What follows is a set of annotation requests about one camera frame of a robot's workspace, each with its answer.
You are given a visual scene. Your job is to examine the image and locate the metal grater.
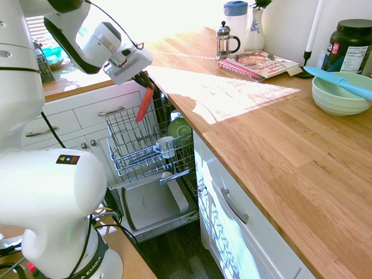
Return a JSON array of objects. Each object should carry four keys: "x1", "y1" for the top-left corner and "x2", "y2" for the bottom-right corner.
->
[{"x1": 33, "y1": 42, "x2": 56, "y2": 85}]

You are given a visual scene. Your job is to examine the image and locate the black candle holder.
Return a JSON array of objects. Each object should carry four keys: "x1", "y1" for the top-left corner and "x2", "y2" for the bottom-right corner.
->
[{"x1": 295, "y1": 50, "x2": 314, "y2": 78}]

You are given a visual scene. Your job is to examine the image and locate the green plant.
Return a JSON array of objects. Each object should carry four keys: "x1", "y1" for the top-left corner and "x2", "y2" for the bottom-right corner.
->
[{"x1": 250, "y1": 0, "x2": 273, "y2": 10}]

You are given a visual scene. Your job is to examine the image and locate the white water jug blue lid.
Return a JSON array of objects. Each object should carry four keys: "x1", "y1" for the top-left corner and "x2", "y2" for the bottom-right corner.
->
[{"x1": 223, "y1": 1, "x2": 249, "y2": 55}]

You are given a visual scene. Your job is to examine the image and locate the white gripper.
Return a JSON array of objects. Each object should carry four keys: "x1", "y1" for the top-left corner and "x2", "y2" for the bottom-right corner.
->
[{"x1": 103, "y1": 45, "x2": 155, "y2": 90}]

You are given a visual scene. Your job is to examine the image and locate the ribbed mint green bowl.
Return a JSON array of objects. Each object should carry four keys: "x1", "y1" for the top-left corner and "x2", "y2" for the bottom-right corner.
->
[{"x1": 167, "y1": 109, "x2": 194, "y2": 148}]

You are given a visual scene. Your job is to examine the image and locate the small white cup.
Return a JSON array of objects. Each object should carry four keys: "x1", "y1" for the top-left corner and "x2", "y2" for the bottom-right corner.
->
[{"x1": 155, "y1": 135, "x2": 177, "y2": 159}]

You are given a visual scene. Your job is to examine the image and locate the wooden robot mounting board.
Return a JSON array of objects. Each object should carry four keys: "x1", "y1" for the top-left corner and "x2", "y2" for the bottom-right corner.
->
[{"x1": 0, "y1": 214, "x2": 158, "y2": 279}]

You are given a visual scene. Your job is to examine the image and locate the black and yellow cable bundle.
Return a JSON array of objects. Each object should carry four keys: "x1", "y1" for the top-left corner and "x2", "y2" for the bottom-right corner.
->
[{"x1": 92, "y1": 205, "x2": 123, "y2": 226}]

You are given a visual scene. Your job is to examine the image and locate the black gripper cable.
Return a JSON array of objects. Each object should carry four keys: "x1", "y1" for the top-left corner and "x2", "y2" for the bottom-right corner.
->
[{"x1": 84, "y1": 0, "x2": 145, "y2": 50}]

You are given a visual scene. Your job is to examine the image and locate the steel drawer handle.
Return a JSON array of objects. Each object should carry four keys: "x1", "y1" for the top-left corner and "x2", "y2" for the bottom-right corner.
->
[
  {"x1": 97, "y1": 106, "x2": 125, "y2": 117},
  {"x1": 220, "y1": 187, "x2": 250, "y2": 225},
  {"x1": 24, "y1": 126, "x2": 58, "y2": 138}
]

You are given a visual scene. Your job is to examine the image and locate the white vase blue flowers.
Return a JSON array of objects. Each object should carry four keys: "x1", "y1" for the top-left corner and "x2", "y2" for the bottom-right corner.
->
[{"x1": 245, "y1": 8, "x2": 266, "y2": 52}]

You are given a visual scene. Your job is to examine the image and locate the glass French press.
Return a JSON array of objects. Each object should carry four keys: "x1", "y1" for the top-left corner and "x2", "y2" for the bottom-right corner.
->
[{"x1": 215, "y1": 20, "x2": 241, "y2": 61}]

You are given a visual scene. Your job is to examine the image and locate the pink plastic plate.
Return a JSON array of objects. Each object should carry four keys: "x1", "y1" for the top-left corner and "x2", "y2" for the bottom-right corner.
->
[{"x1": 135, "y1": 87, "x2": 155, "y2": 123}]

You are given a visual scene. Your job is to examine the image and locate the black protein powder tub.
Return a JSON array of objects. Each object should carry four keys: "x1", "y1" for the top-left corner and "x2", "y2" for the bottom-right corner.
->
[{"x1": 320, "y1": 19, "x2": 372, "y2": 77}]

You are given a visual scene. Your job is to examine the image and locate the grey wire dishwasher rack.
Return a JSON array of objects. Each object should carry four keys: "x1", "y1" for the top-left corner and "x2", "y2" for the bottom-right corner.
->
[{"x1": 105, "y1": 97, "x2": 195, "y2": 183}]

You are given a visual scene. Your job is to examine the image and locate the white candle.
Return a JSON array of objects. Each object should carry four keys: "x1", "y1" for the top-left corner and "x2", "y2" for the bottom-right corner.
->
[{"x1": 306, "y1": 0, "x2": 328, "y2": 53}]

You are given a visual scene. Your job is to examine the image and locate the cookbook with pizza cover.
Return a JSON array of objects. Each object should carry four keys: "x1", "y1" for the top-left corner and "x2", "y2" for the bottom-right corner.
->
[{"x1": 225, "y1": 49, "x2": 302, "y2": 79}]

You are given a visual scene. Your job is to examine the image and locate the blue knife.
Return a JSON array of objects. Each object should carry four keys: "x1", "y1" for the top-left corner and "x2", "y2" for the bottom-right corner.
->
[{"x1": 303, "y1": 65, "x2": 372, "y2": 102}]

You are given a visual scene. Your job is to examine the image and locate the grey dishwasher door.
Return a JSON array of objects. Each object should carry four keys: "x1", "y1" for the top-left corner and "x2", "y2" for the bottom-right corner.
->
[{"x1": 109, "y1": 170, "x2": 201, "y2": 244}]

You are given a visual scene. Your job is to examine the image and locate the teal food container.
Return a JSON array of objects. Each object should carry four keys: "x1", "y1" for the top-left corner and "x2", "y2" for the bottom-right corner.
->
[{"x1": 41, "y1": 45, "x2": 64, "y2": 70}]

